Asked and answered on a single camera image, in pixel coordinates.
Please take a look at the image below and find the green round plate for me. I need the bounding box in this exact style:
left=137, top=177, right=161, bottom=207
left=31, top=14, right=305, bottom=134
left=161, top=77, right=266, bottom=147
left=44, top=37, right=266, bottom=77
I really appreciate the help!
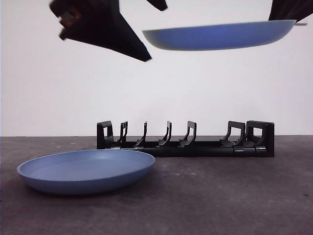
left=141, top=19, right=296, bottom=51

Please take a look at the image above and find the blue round plate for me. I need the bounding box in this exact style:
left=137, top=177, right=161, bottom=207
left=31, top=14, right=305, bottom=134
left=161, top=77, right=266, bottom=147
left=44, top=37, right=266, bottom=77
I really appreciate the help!
left=16, top=149, right=156, bottom=196

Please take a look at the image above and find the black plate rack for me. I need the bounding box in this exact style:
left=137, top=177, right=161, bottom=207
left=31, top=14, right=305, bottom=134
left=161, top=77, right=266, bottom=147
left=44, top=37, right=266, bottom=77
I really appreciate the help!
left=96, top=120, right=275, bottom=158

